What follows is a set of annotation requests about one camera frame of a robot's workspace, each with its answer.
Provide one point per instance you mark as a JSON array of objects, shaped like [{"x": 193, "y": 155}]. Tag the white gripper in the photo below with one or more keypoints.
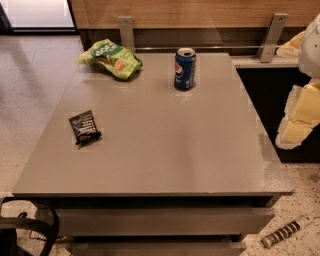
[{"x": 310, "y": 50}]

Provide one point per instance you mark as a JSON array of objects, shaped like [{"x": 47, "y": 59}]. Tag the blue pepsi can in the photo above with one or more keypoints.
[{"x": 185, "y": 64}]

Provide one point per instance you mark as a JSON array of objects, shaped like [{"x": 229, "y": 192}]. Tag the green chip bag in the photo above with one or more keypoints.
[{"x": 115, "y": 59}]

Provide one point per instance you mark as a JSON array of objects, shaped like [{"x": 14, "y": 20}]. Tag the black snack bar wrapper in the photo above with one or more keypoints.
[{"x": 84, "y": 128}]

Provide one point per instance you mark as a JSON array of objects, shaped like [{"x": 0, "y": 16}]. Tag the grey upper drawer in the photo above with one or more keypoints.
[{"x": 163, "y": 222}]

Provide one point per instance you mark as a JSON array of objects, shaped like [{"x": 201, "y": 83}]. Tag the grey drawer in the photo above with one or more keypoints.
[
  {"x": 163, "y": 222},
  {"x": 187, "y": 248}
]

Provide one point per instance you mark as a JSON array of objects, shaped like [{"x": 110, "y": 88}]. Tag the grey lower drawer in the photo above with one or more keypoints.
[{"x": 187, "y": 248}]

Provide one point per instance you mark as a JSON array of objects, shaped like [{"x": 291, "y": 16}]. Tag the right metal bracket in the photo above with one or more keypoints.
[{"x": 268, "y": 47}]

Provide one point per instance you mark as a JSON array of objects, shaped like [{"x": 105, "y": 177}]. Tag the metal bracket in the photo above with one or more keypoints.
[
  {"x": 268, "y": 47},
  {"x": 126, "y": 32}
]

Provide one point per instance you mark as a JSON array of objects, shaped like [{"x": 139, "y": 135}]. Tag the left metal bracket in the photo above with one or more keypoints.
[{"x": 126, "y": 32}]

